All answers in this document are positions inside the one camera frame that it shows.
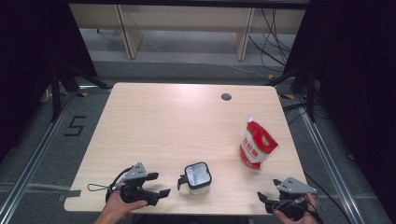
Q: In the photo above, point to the metal floor rail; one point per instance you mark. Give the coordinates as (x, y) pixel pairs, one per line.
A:
(325, 155)
(43, 147)

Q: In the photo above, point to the person's right hand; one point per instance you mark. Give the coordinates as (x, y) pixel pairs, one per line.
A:
(299, 221)

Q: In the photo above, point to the grey tape strip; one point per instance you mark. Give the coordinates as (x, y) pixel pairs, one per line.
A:
(73, 193)

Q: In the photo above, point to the clear jar with black lid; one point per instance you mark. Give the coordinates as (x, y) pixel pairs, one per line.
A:
(197, 175)

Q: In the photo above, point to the person's left hand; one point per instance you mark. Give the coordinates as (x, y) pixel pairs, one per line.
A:
(124, 207)

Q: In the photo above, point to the black metal stand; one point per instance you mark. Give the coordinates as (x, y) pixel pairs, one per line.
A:
(310, 96)
(55, 93)

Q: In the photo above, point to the black curtain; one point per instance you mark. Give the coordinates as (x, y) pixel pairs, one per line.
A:
(358, 77)
(25, 62)

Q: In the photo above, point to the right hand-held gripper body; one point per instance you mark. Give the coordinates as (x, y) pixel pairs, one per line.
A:
(294, 186)

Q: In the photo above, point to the grey round table grommet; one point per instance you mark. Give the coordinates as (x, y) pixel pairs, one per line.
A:
(226, 96)

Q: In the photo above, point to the red and white pouch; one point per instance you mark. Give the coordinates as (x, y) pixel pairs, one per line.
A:
(258, 146)

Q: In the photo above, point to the beige wooden shelf unit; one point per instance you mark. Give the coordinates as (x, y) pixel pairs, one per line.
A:
(186, 18)

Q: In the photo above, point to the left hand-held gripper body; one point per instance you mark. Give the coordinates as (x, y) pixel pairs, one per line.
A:
(135, 174)

